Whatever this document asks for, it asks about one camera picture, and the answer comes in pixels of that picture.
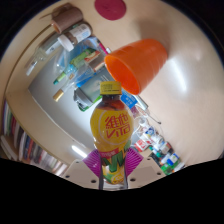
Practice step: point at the flat round red coaster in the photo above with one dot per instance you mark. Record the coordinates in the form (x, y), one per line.
(110, 9)

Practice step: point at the white and blue carton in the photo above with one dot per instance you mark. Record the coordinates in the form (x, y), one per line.
(129, 100)

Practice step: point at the grey shaker bottle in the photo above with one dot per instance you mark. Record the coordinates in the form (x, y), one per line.
(88, 93)

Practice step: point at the tall clear glass bottle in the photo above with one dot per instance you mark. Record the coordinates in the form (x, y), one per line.
(43, 51)

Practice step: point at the clear bottle with green cap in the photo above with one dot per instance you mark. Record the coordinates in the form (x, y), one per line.
(66, 74)

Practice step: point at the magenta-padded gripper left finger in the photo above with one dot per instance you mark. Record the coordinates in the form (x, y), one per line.
(80, 171)

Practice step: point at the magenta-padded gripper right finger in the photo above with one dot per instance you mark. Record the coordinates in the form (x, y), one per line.
(145, 170)

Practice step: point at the clear bottle with gold cap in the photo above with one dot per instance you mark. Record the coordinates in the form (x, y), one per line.
(65, 90)

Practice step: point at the orange plastic cup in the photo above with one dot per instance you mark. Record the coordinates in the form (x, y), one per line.
(140, 63)

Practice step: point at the yellow drink bottle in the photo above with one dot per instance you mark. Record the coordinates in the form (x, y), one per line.
(111, 128)

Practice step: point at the wooden shelf unit with books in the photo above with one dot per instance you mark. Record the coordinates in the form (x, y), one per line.
(23, 143)

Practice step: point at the white-lidded jar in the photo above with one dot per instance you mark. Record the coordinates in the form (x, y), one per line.
(76, 36)

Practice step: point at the tall green bottle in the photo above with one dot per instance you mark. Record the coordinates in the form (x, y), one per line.
(87, 106)

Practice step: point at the red and white canister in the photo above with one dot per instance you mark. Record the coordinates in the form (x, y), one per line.
(141, 145)

